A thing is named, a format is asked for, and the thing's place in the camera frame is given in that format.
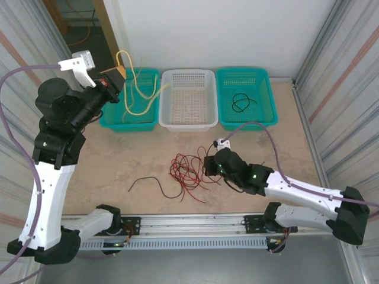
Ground grey slotted cable duct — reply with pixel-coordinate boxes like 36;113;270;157
79;237;271;251

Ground teal plastic basket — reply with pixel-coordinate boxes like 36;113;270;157
215;67;279;131
99;68;162;133

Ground wooden door frame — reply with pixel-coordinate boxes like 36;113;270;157
92;0;126;69

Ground orange floor cable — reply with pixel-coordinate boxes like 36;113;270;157
67;8;100;47

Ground yellow cable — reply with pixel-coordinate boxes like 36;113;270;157
115;50;171;117
121;67;159;124

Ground aluminium frame post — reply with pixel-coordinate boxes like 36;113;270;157
0;0;89;89
294;0;379;86

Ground wooden board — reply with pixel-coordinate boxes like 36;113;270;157
42;0;69;36

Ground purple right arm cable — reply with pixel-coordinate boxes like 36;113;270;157
223;122;379;254

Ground red orange base wires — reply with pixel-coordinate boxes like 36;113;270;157
266;224;297;246
123;224;140;246

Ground white plastic basket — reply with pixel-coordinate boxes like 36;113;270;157
159;69;219;133

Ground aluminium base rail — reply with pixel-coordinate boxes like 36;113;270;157
60;211;335;237

